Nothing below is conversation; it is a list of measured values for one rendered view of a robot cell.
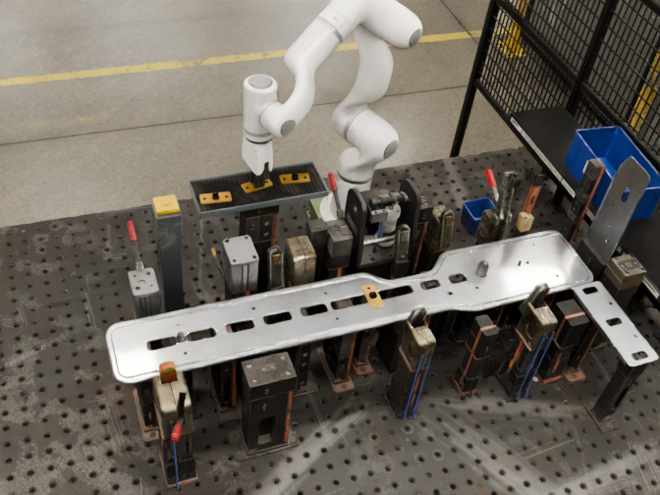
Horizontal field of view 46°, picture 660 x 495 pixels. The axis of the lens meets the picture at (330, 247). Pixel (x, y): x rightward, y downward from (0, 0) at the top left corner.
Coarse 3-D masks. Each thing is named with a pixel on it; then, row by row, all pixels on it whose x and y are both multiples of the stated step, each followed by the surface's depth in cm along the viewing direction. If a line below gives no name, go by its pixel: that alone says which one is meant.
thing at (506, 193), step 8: (504, 176) 224; (512, 176) 225; (504, 184) 225; (512, 184) 222; (520, 184) 223; (504, 192) 226; (512, 192) 228; (504, 200) 230; (496, 208) 232; (504, 208) 232
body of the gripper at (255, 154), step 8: (248, 144) 207; (256, 144) 203; (264, 144) 204; (248, 152) 208; (256, 152) 204; (264, 152) 204; (272, 152) 206; (248, 160) 210; (256, 160) 206; (264, 160) 206; (272, 160) 208; (256, 168) 207
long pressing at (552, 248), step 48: (528, 240) 237; (288, 288) 214; (336, 288) 216; (384, 288) 218; (480, 288) 221; (528, 288) 223; (144, 336) 198; (240, 336) 201; (288, 336) 203; (336, 336) 206
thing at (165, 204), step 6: (156, 198) 211; (162, 198) 211; (168, 198) 211; (174, 198) 212; (156, 204) 209; (162, 204) 209; (168, 204) 210; (174, 204) 210; (156, 210) 208; (162, 210) 208; (168, 210) 208; (174, 210) 209
